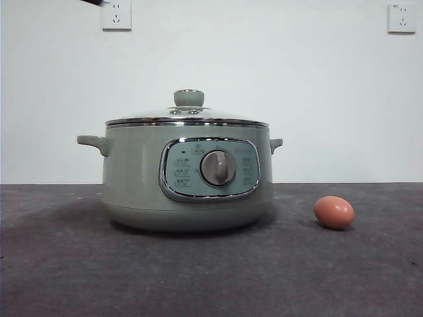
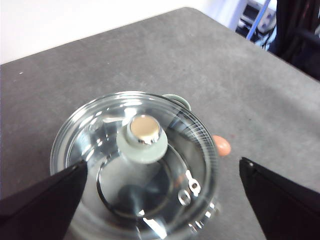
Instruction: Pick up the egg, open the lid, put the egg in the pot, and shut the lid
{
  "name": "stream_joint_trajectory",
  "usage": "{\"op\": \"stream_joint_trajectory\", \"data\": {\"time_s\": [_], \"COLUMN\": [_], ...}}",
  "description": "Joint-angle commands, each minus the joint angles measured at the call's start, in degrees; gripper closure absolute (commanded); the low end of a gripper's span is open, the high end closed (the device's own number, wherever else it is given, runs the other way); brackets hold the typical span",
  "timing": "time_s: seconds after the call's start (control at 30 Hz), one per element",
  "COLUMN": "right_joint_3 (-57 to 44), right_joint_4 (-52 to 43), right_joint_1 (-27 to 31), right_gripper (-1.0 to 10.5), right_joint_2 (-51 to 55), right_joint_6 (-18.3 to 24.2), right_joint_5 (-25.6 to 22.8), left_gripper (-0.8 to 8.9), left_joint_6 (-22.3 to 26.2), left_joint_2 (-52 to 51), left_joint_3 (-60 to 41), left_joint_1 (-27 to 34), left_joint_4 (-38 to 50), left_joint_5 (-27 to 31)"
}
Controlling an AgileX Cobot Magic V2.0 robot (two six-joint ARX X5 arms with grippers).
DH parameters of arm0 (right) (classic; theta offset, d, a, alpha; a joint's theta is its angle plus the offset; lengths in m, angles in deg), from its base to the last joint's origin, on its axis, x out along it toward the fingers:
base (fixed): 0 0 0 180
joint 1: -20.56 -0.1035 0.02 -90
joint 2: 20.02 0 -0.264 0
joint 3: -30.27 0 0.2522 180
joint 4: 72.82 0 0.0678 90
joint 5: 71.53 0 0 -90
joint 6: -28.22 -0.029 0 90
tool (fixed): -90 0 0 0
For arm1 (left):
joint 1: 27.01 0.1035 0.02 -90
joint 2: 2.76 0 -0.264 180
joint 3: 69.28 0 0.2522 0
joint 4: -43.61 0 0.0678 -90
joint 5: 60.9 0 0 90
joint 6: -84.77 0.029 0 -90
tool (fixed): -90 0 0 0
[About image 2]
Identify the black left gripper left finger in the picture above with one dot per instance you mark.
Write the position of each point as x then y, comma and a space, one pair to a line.
45, 205

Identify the black background equipment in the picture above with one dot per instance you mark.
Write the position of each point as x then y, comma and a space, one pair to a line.
297, 30

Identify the white equipment box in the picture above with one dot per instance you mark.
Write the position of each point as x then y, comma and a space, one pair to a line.
266, 18

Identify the green electric cooking pot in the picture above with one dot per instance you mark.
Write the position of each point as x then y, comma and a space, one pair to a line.
175, 98

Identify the glass lid with green knob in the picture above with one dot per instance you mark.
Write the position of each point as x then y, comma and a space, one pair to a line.
145, 147

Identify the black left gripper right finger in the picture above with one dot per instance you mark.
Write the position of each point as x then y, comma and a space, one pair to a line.
282, 205

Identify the brown egg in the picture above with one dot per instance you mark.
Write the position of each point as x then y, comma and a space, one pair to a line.
223, 147

